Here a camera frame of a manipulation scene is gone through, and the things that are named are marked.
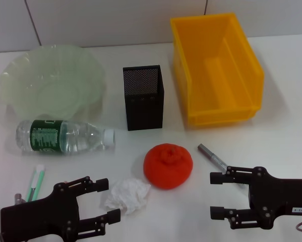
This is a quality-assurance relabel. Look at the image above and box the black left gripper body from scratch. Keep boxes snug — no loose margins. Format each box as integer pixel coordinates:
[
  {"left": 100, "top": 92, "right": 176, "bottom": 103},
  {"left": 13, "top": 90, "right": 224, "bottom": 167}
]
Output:
[{"left": 1, "top": 181, "right": 81, "bottom": 242}]

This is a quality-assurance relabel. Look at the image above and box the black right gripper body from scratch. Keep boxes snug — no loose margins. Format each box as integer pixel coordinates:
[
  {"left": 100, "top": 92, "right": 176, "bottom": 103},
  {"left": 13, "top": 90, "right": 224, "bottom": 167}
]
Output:
[{"left": 248, "top": 166, "right": 302, "bottom": 230}]

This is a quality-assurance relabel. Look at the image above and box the green utility knife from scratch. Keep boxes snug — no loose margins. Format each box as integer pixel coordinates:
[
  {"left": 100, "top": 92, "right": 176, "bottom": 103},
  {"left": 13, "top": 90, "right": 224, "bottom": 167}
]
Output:
[{"left": 26, "top": 164, "right": 45, "bottom": 203}]

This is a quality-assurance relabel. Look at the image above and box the white paper ball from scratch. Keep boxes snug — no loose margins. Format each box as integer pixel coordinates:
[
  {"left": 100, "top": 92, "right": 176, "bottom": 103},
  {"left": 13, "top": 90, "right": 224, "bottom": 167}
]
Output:
[{"left": 104, "top": 177, "right": 151, "bottom": 215}]

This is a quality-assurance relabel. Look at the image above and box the green label water bottle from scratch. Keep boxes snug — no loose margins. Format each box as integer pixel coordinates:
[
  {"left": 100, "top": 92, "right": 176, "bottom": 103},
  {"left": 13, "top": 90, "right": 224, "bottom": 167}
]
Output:
[{"left": 16, "top": 119, "right": 115, "bottom": 155}]

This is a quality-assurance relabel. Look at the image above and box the red pomegranate toy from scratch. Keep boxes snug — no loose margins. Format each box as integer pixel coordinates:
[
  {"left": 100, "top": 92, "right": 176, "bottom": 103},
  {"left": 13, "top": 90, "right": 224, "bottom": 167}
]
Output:
[{"left": 143, "top": 143, "right": 194, "bottom": 190}]

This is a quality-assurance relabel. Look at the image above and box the silver marker pen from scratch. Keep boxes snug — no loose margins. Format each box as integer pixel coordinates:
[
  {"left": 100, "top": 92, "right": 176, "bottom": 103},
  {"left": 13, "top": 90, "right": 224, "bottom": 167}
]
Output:
[{"left": 197, "top": 143, "right": 245, "bottom": 190}]

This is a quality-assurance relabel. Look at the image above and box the black mesh pen holder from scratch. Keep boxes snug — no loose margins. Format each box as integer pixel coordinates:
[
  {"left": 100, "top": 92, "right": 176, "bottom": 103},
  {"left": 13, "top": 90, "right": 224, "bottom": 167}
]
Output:
[{"left": 122, "top": 65, "right": 165, "bottom": 131}]

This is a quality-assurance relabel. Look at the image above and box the pale green glass fruit plate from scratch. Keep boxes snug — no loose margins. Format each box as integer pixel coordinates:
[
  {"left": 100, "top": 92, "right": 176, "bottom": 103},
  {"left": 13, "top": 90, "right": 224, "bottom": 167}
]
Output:
[{"left": 0, "top": 44, "right": 108, "bottom": 122}]

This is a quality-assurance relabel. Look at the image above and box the yellow plastic bin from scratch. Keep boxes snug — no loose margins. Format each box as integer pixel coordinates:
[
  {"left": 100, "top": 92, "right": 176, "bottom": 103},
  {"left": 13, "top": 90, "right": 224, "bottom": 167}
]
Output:
[{"left": 170, "top": 12, "right": 265, "bottom": 127}]

